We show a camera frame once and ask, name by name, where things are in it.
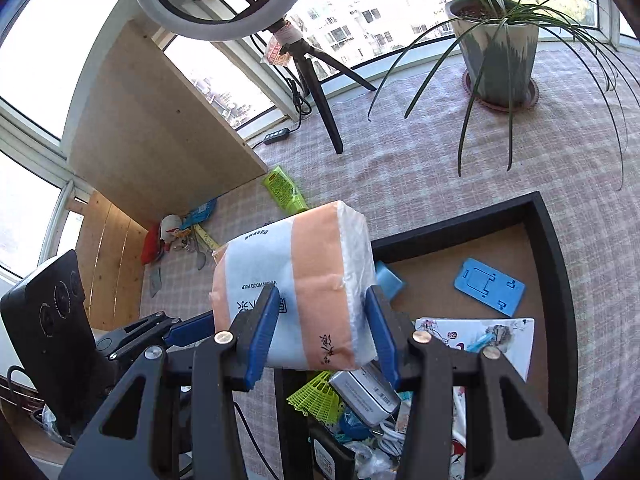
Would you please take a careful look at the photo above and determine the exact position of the grey ceramic flower pot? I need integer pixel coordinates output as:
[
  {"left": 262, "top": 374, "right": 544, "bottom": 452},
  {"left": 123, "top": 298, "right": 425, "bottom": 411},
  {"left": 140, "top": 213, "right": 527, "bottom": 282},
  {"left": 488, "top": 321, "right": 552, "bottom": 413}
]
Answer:
[{"left": 445, "top": 0, "right": 541, "bottom": 103}]

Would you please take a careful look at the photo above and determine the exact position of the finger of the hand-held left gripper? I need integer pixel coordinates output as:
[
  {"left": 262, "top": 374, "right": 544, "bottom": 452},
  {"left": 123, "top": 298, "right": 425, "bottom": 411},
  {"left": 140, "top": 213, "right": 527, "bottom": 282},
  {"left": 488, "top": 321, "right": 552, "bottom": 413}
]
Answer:
[
  {"left": 112, "top": 310, "right": 217, "bottom": 361},
  {"left": 107, "top": 312, "right": 181, "bottom": 356}
]

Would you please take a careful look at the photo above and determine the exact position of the wooden slatted panel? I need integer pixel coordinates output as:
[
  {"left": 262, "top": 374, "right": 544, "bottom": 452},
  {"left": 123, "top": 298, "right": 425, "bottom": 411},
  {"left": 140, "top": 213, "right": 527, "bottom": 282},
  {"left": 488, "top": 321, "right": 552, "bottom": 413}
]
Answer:
[{"left": 75, "top": 190, "right": 151, "bottom": 331}]

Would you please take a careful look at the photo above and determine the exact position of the orange white tissue pack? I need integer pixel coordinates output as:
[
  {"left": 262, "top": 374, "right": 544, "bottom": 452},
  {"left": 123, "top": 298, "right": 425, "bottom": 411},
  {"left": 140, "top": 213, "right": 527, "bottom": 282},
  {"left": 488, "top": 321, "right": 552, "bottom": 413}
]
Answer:
[{"left": 209, "top": 200, "right": 378, "bottom": 371}]

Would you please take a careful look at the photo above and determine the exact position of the black tray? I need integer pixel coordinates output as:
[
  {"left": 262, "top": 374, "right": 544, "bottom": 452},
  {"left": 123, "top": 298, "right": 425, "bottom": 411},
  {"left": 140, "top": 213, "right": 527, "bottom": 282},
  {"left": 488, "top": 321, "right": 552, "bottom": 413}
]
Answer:
[{"left": 272, "top": 191, "right": 581, "bottom": 480}]

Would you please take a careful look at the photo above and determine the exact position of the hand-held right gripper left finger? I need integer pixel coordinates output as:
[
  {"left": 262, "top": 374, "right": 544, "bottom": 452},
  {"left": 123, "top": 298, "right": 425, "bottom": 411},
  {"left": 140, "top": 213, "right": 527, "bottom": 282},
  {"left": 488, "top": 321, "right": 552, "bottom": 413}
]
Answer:
[{"left": 59, "top": 285, "right": 282, "bottom": 480}]

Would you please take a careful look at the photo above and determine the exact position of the brown pot saucer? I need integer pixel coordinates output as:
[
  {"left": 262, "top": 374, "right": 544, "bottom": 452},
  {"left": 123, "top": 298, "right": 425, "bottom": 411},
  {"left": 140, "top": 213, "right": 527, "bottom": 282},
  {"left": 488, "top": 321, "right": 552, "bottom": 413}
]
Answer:
[{"left": 462, "top": 72, "right": 541, "bottom": 111}]

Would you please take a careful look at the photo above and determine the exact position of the white cable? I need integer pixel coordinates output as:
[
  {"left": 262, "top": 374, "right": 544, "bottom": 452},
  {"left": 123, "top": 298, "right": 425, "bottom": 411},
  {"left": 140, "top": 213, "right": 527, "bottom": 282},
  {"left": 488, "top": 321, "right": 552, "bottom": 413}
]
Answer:
[{"left": 372, "top": 420, "right": 406, "bottom": 456}]

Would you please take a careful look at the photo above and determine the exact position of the silver power bank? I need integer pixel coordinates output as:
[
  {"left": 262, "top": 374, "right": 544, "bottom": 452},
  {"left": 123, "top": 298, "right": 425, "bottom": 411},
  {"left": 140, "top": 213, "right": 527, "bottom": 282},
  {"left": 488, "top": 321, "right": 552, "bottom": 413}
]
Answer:
[{"left": 327, "top": 362, "right": 403, "bottom": 428}]

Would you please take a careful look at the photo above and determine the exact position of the light blue box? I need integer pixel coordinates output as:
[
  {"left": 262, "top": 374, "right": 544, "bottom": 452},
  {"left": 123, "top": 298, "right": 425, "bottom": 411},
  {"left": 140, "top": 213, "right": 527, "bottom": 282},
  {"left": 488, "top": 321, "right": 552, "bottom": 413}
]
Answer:
[{"left": 374, "top": 260, "right": 405, "bottom": 306}]

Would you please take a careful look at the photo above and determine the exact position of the black wet wipes pack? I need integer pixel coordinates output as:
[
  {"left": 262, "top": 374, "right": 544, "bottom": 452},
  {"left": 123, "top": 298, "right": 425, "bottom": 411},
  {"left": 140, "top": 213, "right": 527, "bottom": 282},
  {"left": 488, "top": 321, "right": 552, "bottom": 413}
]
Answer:
[{"left": 306, "top": 417, "right": 358, "bottom": 480}]

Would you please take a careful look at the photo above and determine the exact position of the black ring light cable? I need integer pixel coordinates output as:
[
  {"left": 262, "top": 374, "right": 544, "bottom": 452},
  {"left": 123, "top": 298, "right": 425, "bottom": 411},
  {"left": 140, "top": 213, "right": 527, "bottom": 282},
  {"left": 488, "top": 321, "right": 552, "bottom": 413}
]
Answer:
[{"left": 250, "top": 65, "right": 308, "bottom": 148}]

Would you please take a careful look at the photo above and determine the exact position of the blue plastic packet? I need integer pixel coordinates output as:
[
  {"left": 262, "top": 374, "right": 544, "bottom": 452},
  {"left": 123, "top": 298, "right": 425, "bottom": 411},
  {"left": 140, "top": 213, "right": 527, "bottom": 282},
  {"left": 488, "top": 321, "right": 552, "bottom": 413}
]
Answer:
[{"left": 180, "top": 199, "right": 218, "bottom": 233}]

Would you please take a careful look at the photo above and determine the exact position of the white printed card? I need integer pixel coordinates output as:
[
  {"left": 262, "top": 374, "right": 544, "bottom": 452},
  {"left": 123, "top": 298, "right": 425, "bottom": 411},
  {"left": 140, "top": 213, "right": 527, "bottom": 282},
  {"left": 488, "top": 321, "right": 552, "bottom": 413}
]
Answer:
[{"left": 415, "top": 316, "right": 536, "bottom": 381}]

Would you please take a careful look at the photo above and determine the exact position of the green shuttlecock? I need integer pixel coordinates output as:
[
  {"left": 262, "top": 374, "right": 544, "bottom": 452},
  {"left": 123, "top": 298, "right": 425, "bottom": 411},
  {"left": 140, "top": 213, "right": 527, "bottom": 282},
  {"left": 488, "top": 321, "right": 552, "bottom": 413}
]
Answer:
[{"left": 286, "top": 371, "right": 347, "bottom": 423}]

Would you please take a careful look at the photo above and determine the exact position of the light wooden board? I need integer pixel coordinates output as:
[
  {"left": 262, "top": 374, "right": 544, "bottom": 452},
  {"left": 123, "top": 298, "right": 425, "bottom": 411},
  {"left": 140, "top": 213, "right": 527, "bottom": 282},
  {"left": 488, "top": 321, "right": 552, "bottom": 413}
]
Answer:
[{"left": 65, "top": 20, "right": 270, "bottom": 228}]

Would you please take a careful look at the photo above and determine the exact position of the green tube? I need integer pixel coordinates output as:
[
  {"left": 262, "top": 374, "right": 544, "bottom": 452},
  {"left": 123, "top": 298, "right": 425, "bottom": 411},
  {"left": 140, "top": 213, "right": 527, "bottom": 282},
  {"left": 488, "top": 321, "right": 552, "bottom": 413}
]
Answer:
[{"left": 263, "top": 165, "right": 310, "bottom": 213}]

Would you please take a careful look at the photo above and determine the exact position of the pink plaid clothed desktop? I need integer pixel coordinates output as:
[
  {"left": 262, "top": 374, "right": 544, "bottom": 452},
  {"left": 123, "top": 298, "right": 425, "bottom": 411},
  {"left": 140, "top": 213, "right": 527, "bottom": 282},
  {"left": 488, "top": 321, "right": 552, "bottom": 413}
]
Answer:
[{"left": 135, "top": 40, "right": 640, "bottom": 480}]

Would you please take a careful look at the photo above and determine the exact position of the green spider plant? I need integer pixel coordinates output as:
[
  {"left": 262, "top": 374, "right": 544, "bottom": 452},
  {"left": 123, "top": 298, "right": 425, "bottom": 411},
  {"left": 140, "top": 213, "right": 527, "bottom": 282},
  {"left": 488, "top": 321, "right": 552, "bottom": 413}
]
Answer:
[{"left": 367, "top": 0, "right": 631, "bottom": 191}]

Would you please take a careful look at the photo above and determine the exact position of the pink paper tag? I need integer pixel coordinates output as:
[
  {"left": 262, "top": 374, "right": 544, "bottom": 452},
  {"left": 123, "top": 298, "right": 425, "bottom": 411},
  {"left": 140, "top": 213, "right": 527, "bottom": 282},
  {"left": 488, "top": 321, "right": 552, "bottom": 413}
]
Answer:
[{"left": 262, "top": 22, "right": 303, "bottom": 67}]

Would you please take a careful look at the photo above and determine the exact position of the blue phone stand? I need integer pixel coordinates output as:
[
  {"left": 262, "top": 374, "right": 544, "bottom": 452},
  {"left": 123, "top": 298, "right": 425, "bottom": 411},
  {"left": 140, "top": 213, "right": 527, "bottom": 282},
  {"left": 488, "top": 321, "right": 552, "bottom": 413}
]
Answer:
[{"left": 454, "top": 257, "right": 527, "bottom": 318}]

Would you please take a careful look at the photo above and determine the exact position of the red cloth pouch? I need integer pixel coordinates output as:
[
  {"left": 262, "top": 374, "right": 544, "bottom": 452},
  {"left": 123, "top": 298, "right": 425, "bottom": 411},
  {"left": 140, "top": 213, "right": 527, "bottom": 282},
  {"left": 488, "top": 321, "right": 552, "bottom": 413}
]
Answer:
[{"left": 141, "top": 232, "right": 163, "bottom": 266}]

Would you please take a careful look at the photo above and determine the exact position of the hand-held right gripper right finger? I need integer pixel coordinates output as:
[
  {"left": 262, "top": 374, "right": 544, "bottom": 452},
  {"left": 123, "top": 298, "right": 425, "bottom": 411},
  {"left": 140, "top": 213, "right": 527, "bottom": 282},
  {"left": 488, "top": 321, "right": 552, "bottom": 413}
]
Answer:
[{"left": 364, "top": 285, "right": 583, "bottom": 480}]

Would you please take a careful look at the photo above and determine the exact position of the white ring light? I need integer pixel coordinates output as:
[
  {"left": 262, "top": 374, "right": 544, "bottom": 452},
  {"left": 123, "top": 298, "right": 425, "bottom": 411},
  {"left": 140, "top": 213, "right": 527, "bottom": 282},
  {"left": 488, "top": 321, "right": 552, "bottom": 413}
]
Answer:
[{"left": 130, "top": 0, "right": 316, "bottom": 42}]

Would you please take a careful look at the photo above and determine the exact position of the white window frame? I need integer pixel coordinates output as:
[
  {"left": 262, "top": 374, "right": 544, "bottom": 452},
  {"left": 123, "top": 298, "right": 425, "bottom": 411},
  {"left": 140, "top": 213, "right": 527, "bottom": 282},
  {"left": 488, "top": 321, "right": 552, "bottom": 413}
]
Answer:
[{"left": 0, "top": 0, "right": 640, "bottom": 281}]

